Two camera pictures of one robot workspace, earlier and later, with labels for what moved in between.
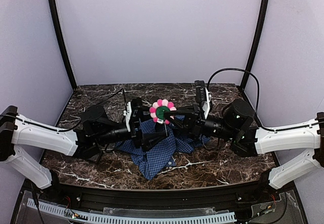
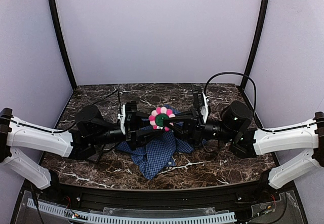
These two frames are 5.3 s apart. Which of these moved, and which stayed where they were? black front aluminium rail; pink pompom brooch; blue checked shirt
Moved: pink pompom brooch
Stayed: blue checked shirt; black front aluminium rail
